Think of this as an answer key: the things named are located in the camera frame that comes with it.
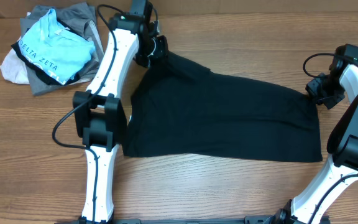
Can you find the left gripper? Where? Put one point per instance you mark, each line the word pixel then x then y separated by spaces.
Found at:
pixel 162 51

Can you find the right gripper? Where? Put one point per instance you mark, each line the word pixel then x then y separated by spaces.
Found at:
pixel 311 89

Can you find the black t-shirt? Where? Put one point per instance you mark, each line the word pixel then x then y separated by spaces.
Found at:
pixel 182 107

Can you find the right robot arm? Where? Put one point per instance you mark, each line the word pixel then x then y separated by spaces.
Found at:
pixel 341 167

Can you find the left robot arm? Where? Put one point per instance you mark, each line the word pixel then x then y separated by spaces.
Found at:
pixel 99 116

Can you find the grey folded garment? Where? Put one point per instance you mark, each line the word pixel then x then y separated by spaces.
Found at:
pixel 82 11

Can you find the light blue folded t-shirt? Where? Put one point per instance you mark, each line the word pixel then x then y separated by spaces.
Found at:
pixel 53 48

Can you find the black folded garment in pile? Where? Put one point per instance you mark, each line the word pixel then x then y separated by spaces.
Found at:
pixel 39 72

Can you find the white garment under pile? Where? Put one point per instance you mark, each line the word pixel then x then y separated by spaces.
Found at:
pixel 14 70

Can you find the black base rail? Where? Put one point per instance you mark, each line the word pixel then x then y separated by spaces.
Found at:
pixel 246 220

